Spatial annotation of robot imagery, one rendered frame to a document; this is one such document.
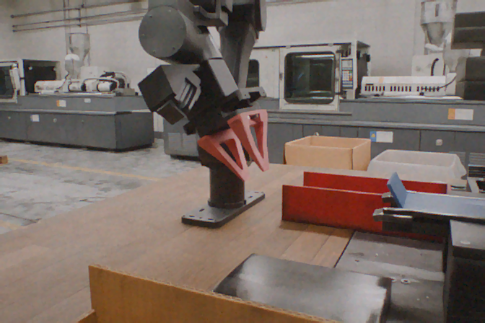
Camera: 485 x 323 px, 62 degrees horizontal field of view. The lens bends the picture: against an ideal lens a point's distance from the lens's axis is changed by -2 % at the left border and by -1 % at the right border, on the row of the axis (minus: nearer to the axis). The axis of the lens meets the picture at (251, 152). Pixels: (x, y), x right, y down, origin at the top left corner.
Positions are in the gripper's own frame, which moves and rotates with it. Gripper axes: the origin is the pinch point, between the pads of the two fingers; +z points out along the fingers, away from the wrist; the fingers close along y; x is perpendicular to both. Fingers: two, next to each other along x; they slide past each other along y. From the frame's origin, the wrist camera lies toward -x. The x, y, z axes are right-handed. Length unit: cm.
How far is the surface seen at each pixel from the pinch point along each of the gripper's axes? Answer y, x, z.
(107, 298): -2.6, -24.1, 4.7
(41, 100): -634, 412, -314
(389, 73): -102, 634, -60
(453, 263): 19.4, -8.3, 15.0
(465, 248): 20.7, -8.2, 14.1
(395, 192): 15.2, -0.2, 9.1
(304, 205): -3.0, 13.2, 8.2
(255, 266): 0.0, -8.2, 9.9
